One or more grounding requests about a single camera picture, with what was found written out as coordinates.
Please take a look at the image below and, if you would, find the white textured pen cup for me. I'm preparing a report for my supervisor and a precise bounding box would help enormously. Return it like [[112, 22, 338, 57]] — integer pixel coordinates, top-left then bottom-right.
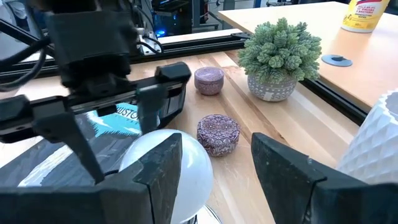
[[337, 88, 398, 184]]

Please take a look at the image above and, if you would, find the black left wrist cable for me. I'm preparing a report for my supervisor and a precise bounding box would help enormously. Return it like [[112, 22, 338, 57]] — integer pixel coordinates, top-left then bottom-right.
[[0, 35, 55, 93]]

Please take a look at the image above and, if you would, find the white round lightbulb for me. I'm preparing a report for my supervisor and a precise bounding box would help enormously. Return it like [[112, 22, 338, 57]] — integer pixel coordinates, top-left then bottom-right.
[[119, 129, 215, 224]]

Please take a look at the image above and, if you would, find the purple mandala patterned tin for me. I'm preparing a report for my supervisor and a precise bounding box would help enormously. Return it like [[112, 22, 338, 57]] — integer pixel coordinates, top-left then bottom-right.
[[196, 114, 241, 157]]

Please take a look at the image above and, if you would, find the black aluminium frame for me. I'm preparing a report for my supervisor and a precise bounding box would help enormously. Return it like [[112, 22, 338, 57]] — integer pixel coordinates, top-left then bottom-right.
[[0, 18, 369, 127]]

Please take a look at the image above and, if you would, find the disinfectant wipes canister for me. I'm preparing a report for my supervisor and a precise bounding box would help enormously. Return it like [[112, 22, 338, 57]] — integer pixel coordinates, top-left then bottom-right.
[[341, 0, 391, 34]]

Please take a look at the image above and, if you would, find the computer tower with blue light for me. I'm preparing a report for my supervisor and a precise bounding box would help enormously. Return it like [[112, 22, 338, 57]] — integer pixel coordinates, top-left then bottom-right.
[[150, 0, 195, 38]]

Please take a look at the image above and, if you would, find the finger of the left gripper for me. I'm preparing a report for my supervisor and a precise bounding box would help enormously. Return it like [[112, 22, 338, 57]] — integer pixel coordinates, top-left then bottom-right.
[[136, 83, 165, 134], [30, 111, 106, 185]]

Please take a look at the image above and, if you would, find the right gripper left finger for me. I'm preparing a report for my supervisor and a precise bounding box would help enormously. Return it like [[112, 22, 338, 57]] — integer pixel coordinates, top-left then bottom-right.
[[0, 133, 183, 224]]

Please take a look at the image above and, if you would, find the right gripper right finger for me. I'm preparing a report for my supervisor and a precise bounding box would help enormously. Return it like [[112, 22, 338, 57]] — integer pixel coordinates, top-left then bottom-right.
[[251, 132, 398, 224]]

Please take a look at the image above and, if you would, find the pale purple candle tin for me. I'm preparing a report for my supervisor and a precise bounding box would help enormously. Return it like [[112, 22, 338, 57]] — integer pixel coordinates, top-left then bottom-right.
[[194, 66, 225, 96]]

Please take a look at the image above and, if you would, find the green succulent in patterned pot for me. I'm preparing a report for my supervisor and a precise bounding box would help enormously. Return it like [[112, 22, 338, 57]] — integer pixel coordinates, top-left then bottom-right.
[[238, 17, 323, 103]]

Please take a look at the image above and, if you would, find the grey desk grommet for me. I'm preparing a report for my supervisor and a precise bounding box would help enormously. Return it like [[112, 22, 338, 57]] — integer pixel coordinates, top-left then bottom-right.
[[321, 54, 354, 68]]

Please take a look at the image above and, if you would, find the light wood desk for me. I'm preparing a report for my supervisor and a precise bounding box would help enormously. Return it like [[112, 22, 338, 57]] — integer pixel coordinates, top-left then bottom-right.
[[217, 1, 398, 110]]

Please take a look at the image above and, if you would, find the Yellowstone book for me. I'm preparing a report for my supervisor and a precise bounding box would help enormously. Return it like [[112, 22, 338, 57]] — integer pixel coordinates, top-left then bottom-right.
[[0, 102, 162, 187]]

